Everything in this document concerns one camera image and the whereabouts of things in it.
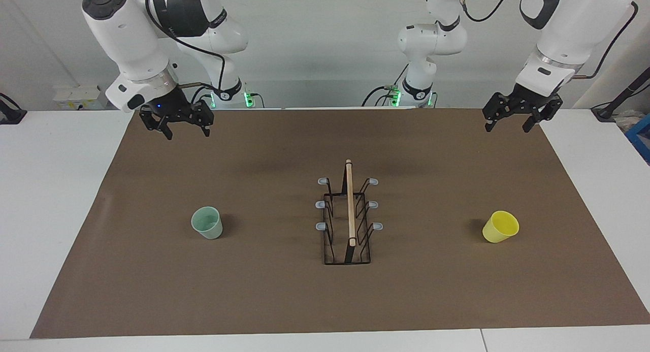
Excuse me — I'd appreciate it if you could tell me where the clear plastic bag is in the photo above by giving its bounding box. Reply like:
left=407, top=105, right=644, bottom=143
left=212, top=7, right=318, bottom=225
left=612, top=110, right=650, bottom=134

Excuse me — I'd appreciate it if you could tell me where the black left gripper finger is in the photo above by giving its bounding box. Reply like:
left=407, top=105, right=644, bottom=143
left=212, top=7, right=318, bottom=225
left=482, top=94, right=508, bottom=133
left=523, top=95, right=563, bottom=133

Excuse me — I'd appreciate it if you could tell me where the brown table mat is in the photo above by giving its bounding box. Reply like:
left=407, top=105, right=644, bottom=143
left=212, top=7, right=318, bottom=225
left=29, top=108, right=650, bottom=339

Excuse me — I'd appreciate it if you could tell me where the white power strip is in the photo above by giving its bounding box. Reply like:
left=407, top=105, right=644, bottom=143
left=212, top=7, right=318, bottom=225
left=53, top=85, right=110, bottom=110

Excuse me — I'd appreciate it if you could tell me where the black stand pole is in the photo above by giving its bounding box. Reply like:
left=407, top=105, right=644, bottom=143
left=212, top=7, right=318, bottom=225
left=592, top=68, right=650, bottom=122

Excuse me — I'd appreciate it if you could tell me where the black wire cup rack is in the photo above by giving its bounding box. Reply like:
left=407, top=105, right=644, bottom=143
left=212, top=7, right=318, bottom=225
left=315, top=159, right=384, bottom=266

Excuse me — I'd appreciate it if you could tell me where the blue box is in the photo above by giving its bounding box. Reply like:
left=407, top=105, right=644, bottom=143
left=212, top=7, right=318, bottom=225
left=626, top=113, right=650, bottom=165

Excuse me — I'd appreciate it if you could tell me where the yellow plastic cup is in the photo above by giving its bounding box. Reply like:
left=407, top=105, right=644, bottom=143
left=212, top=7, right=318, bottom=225
left=482, top=211, right=520, bottom=243

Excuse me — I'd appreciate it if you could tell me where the black table clamp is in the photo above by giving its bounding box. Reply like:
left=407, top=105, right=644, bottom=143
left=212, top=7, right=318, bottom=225
left=0, top=93, right=27, bottom=125

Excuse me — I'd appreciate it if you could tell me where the black base cable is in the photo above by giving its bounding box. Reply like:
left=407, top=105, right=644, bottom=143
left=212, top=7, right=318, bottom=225
left=190, top=85, right=214, bottom=109
left=362, top=62, right=409, bottom=107

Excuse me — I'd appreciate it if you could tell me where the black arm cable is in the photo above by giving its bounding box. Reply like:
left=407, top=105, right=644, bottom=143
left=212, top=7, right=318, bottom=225
left=457, top=0, right=639, bottom=80
left=145, top=0, right=226, bottom=93

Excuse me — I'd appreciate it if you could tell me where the pale green plastic cup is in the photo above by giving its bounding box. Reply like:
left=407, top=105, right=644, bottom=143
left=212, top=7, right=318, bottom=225
left=191, top=206, right=223, bottom=240

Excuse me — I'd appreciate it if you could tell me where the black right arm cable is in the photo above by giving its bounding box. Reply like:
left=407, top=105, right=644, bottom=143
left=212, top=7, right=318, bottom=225
left=145, top=0, right=226, bottom=93

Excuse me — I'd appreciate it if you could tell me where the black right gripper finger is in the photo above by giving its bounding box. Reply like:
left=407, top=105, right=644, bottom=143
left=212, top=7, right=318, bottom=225
left=140, top=111, right=173, bottom=140
left=192, top=101, right=214, bottom=137

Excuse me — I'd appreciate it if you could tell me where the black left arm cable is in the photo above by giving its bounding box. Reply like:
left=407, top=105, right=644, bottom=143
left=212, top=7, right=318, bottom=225
left=457, top=0, right=639, bottom=80

